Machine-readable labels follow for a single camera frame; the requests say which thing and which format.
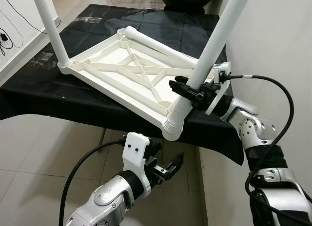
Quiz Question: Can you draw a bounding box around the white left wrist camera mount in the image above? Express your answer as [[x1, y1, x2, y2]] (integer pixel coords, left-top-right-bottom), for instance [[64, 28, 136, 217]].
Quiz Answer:
[[122, 132, 150, 187]]

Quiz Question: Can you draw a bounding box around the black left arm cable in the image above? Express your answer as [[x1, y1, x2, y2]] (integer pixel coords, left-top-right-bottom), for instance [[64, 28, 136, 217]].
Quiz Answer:
[[58, 140, 126, 226]]

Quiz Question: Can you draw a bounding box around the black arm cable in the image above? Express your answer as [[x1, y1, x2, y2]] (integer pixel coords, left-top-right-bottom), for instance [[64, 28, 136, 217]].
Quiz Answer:
[[58, 140, 126, 226], [227, 74, 312, 226]]

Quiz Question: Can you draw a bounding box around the clear tape patch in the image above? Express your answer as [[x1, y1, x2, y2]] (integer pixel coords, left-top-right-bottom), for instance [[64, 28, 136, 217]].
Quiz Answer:
[[32, 53, 54, 68]]

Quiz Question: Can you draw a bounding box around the white plastic table top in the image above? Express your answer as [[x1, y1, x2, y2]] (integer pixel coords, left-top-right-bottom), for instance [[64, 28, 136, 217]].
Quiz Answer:
[[58, 29, 230, 134]]

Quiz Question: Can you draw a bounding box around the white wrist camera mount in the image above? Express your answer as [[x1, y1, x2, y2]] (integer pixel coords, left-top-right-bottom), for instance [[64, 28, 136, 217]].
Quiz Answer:
[[122, 132, 150, 187], [205, 62, 232, 115]]

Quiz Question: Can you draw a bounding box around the black tablecloth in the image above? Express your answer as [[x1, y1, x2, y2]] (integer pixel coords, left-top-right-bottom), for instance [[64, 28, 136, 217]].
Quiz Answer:
[[0, 3, 247, 166]]

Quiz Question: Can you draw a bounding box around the black wall cable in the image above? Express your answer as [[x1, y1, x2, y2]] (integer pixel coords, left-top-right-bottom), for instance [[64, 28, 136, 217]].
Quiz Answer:
[[0, 2, 30, 56]]

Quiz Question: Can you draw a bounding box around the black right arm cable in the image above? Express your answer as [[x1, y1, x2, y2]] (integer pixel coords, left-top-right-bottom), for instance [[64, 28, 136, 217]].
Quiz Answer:
[[227, 74, 312, 226]]

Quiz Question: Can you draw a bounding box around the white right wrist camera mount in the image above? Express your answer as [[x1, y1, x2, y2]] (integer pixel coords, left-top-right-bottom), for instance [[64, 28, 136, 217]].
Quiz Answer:
[[205, 62, 232, 115]]

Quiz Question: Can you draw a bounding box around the white plastic table leg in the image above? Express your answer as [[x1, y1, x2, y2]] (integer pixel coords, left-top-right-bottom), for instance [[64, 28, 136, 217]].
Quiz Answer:
[[162, 0, 255, 141], [124, 26, 217, 71], [31, 0, 74, 70]]

